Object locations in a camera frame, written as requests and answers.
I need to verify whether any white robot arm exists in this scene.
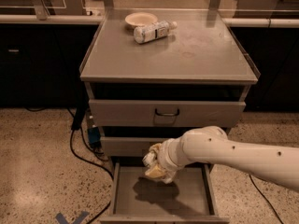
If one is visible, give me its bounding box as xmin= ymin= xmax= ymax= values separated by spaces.
xmin=143 ymin=126 xmax=299 ymax=191

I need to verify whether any black cable floor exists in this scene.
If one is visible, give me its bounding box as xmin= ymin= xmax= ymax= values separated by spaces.
xmin=25 ymin=106 xmax=115 ymax=224
xmin=248 ymin=175 xmax=286 ymax=224

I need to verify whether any white horizontal rail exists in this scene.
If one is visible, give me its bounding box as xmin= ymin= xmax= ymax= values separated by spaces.
xmin=0 ymin=14 xmax=299 ymax=28

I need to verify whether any top grey drawer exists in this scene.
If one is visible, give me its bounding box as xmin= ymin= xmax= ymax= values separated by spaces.
xmin=90 ymin=100 xmax=245 ymax=128

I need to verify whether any blue power box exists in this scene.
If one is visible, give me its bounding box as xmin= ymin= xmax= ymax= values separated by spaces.
xmin=87 ymin=127 xmax=101 ymax=148

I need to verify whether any blue tape cross mark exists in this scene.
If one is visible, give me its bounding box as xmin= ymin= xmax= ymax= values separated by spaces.
xmin=55 ymin=211 xmax=90 ymax=224

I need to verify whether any white bowl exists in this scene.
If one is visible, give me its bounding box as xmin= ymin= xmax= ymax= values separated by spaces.
xmin=125 ymin=12 xmax=158 ymax=28

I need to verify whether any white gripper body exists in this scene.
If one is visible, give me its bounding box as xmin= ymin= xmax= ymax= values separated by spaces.
xmin=158 ymin=138 xmax=186 ymax=184

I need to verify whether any middle grey drawer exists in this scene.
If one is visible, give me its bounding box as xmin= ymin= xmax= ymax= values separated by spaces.
xmin=100 ymin=137 xmax=164 ymax=157

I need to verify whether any bottom grey drawer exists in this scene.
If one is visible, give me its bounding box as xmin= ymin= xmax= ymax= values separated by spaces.
xmin=100 ymin=162 xmax=229 ymax=224

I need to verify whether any white plastic bottle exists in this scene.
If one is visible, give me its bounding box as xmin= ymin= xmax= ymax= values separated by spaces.
xmin=134 ymin=21 xmax=178 ymax=44

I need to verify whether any black cable left floor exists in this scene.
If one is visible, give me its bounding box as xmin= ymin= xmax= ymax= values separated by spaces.
xmin=25 ymin=106 xmax=115 ymax=224

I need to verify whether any black cable right floor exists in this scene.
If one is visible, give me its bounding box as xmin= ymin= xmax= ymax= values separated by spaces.
xmin=248 ymin=175 xmax=286 ymax=224

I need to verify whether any grey drawer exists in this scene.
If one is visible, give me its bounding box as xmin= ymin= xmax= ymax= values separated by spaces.
xmin=90 ymin=100 xmax=245 ymax=128
xmin=100 ymin=137 xmax=164 ymax=157
xmin=100 ymin=162 xmax=229 ymax=224

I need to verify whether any grey drawer cabinet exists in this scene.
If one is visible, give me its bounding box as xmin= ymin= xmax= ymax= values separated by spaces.
xmin=78 ymin=7 xmax=262 ymax=173

